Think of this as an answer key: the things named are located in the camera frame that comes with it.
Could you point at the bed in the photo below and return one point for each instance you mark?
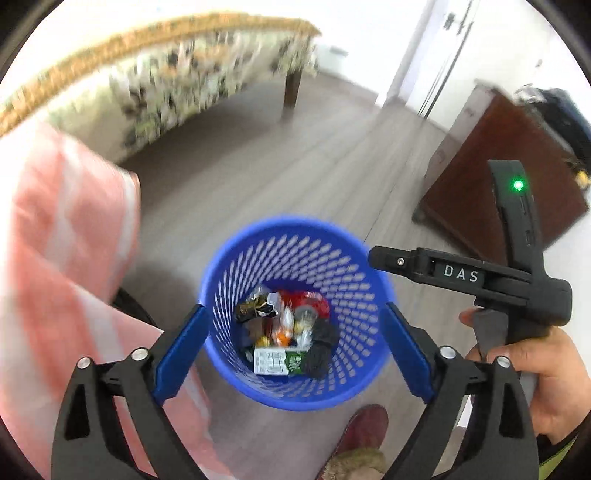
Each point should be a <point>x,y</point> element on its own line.
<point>161,78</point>

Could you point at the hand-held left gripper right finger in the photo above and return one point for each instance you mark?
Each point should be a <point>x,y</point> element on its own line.
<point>408,350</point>

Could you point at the gold foil wrapper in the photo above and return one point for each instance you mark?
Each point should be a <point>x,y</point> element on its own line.
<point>254,307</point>

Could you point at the black curved table leg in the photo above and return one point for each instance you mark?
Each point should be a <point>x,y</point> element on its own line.
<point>134,304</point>

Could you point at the black foam net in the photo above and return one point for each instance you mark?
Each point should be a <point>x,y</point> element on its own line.
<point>321,344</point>

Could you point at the person's right hand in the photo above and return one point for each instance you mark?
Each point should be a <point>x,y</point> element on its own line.
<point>554,369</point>

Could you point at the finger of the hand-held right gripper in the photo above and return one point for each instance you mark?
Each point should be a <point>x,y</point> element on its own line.
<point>397,262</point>

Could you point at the blue mesh plastic basket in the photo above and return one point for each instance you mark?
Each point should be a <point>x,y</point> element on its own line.
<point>295,258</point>

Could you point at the white door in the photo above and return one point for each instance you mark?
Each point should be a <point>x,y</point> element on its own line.
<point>434,50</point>

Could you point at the maroon furry slipper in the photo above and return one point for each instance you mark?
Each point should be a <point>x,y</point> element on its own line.
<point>362,438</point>

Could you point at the pink striped tablecloth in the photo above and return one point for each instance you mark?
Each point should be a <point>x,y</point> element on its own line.
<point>55,286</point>

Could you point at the green white milk carton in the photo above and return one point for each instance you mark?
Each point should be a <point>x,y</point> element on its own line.
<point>279,361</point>

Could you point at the brown wooden cabinet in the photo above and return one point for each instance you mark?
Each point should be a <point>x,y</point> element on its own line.
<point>498,180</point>

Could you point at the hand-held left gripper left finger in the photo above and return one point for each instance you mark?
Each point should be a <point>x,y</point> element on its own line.
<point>182,350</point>

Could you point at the crushed red can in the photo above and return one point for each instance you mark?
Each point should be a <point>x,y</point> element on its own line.
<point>309,304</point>

